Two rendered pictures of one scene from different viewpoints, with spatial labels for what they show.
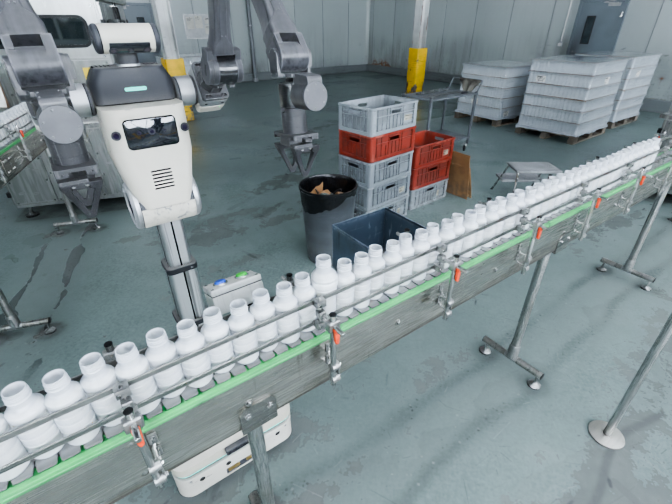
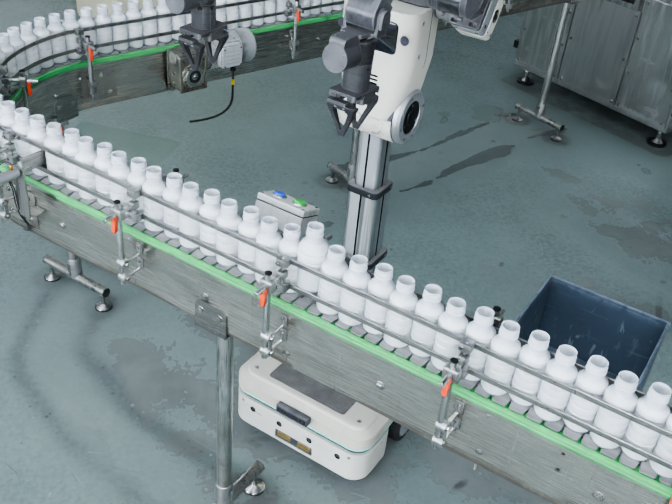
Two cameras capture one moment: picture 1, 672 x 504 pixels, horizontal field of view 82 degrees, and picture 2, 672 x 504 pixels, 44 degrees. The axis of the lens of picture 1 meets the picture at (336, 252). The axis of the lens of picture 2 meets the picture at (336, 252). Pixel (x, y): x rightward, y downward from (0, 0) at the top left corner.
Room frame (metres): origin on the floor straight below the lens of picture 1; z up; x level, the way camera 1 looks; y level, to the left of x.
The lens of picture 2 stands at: (0.24, -1.36, 2.17)
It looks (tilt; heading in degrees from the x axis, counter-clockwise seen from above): 35 degrees down; 65
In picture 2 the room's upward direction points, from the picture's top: 6 degrees clockwise
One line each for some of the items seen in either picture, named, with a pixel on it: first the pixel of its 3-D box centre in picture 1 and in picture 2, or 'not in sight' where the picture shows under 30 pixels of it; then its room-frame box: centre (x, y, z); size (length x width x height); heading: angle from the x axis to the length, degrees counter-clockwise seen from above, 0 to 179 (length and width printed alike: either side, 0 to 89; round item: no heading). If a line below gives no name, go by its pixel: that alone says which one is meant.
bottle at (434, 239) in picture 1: (429, 247); (478, 343); (1.06, -0.30, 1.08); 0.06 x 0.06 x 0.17
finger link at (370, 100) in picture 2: (294, 153); (355, 109); (0.92, 0.10, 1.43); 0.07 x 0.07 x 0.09; 35
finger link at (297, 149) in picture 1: (301, 155); (347, 113); (0.89, 0.08, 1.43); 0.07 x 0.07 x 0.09; 35
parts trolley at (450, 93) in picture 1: (438, 118); not in sight; (5.73, -1.48, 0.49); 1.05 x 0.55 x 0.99; 126
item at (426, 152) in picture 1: (420, 148); not in sight; (4.01, -0.89, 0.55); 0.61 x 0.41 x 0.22; 129
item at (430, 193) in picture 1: (415, 188); not in sight; (4.00, -0.88, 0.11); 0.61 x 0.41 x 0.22; 129
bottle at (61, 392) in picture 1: (70, 406); (121, 182); (0.47, 0.50, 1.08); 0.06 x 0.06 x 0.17
